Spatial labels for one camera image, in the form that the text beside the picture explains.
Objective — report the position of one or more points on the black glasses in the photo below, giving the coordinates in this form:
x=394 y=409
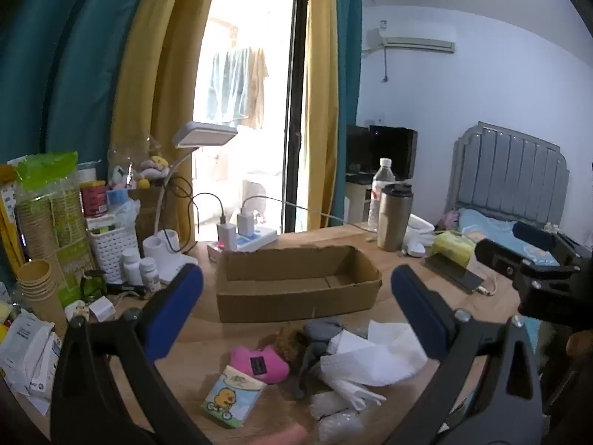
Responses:
x=92 y=285

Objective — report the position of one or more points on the wide yellow curtain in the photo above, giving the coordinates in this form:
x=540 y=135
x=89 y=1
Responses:
x=162 y=79

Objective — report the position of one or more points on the brown cardboard box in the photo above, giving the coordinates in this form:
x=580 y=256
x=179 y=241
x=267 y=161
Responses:
x=296 y=294

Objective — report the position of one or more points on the small black monitor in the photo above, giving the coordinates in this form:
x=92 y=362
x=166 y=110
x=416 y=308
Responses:
x=357 y=148

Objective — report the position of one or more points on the tall white pill bottle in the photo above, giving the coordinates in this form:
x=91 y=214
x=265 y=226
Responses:
x=131 y=266

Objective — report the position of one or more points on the steel tumbler with black lid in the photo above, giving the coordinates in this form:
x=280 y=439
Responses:
x=394 y=220

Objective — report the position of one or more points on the short white pill bottle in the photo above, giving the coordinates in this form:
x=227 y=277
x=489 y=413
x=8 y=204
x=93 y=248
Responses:
x=149 y=276

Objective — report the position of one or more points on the white round device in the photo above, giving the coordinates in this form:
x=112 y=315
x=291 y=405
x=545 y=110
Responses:
x=413 y=249

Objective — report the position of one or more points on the black smartphone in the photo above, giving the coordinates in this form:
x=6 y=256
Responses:
x=456 y=274

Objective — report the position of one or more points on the red can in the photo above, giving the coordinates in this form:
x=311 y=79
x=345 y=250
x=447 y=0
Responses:
x=94 y=198

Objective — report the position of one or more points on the white side cabinet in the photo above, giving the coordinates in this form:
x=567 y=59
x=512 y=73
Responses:
x=356 y=201

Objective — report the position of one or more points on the black door frame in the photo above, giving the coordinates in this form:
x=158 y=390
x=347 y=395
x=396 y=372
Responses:
x=296 y=125

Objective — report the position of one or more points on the yellow tissue pack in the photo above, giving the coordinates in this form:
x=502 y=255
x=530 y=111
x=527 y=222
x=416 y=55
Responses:
x=451 y=248

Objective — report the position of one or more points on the yellow package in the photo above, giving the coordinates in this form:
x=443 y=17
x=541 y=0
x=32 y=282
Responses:
x=7 y=213

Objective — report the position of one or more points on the narrow yellow curtain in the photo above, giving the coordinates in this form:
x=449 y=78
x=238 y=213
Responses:
x=322 y=102

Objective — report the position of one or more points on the pink plush heart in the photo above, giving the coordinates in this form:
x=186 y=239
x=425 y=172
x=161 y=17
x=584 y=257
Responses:
x=248 y=364

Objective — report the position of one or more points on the white lidded container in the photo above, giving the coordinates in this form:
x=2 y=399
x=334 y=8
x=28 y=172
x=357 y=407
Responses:
x=419 y=227

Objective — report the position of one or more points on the small blue box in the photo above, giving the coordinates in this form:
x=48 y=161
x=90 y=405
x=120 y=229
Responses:
x=118 y=198

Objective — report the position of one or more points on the hanging clothes outside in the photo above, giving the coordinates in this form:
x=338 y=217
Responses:
x=241 y=83

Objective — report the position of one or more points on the chick print tissue packet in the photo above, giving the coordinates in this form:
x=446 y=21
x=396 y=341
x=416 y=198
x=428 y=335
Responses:
x=231 y=396

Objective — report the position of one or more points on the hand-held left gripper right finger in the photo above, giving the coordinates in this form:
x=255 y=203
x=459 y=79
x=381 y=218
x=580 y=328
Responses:
x=419 y=310

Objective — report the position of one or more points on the pink soft toy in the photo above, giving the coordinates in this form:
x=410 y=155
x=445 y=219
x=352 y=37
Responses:
x=449 y=219

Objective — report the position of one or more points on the clear bubble wrap piece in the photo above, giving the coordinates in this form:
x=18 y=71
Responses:
x=330 y=405

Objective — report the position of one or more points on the bag of small plush toys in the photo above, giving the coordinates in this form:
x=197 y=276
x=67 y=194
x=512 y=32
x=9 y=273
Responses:
x=148 y=167

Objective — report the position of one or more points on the white air conditioner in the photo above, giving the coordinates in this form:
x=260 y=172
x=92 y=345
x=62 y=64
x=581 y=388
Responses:
x=412 y=37

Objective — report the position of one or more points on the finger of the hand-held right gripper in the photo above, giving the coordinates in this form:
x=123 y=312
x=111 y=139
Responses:
x=532 y=235
x=498 y=258

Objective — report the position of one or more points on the green paper cup package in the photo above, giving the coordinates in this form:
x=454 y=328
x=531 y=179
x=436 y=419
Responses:
x=55 y=222

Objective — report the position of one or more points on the clear water bottle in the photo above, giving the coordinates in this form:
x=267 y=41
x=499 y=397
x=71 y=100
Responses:
x=383 y=174

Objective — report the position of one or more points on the grey padded headboard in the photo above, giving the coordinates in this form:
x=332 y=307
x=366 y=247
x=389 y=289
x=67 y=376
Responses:
x=509 y=171

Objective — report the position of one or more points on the white power strip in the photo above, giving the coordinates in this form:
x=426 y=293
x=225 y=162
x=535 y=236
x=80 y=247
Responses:
x=252 y=241

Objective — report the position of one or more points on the small white box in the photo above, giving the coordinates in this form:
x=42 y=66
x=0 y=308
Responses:
x=102 y=309

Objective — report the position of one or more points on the narrow teal curtain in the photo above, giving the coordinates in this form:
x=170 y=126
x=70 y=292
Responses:
x=350 y=79

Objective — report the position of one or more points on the clear plastic bag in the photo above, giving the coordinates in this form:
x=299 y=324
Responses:
x=342 y=429

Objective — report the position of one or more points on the wide teal curtain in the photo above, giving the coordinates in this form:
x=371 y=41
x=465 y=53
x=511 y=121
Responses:
x=69 y=79

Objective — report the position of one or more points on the grey brown plush toy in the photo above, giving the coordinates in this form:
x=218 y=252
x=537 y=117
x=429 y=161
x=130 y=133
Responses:
x=319 y=333

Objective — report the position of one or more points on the white desk lamp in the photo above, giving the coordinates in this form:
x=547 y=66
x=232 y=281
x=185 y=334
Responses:
x=206 y=134

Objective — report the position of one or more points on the white plastic basket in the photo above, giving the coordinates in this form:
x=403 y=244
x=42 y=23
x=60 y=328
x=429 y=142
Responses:
x=113 y=252

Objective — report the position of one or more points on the blue printed bedding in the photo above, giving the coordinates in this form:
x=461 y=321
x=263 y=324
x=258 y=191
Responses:
x=495 y=234

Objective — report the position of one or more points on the pile of white paper packets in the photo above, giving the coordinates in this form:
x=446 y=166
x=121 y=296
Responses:
x=28 y=357

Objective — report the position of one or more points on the large black monitor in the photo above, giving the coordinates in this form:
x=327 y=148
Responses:
x=394 y=150

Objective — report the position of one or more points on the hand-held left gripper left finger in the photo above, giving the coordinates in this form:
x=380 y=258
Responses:
x=172 y=308

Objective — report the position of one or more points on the stack of brown paper cups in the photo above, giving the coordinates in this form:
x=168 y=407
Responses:
x=41 y=292

